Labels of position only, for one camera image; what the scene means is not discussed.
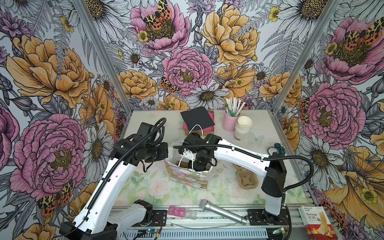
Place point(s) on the stack of white paper cups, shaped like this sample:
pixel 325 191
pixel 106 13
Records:
pixel 242 127

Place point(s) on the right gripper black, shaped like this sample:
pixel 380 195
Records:
pixel 197 167

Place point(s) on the black napkin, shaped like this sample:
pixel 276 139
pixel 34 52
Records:
pixel 198 116

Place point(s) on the pink plastic tray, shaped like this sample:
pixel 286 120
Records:
pixel 182 213

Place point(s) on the brown pulp cup carrier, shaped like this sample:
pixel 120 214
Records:
pixel 246 178

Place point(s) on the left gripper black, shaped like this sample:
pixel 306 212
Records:
pixel 163 155

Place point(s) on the stack of black lids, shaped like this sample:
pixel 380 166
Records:
pixel 193 139

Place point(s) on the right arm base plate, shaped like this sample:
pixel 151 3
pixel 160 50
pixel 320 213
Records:
pixel 258 217

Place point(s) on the pink napkins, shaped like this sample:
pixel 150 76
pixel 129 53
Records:
pixel 209 129

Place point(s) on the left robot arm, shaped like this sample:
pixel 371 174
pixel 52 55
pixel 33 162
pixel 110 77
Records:
pixel 94 221

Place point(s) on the white paper straws bundle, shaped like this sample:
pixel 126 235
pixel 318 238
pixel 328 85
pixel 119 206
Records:
pixel 234 106

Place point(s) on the silver microphone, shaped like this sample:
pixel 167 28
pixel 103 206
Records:
pixel 207 206

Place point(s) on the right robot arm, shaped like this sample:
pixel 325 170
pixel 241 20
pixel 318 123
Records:
pixel 271 169

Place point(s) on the teal alarm clock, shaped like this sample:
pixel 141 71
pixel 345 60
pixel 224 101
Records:
pixel 277 149

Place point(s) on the cardboard napkin box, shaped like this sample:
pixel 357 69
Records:
pixel 198 130

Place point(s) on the pastel patterned gift bag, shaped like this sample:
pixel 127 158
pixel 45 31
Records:
pixel 180 165

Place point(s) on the bandage box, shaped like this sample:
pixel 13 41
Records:
pixel 317 223

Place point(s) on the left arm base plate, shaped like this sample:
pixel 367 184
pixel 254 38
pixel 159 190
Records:
pixel 159 218

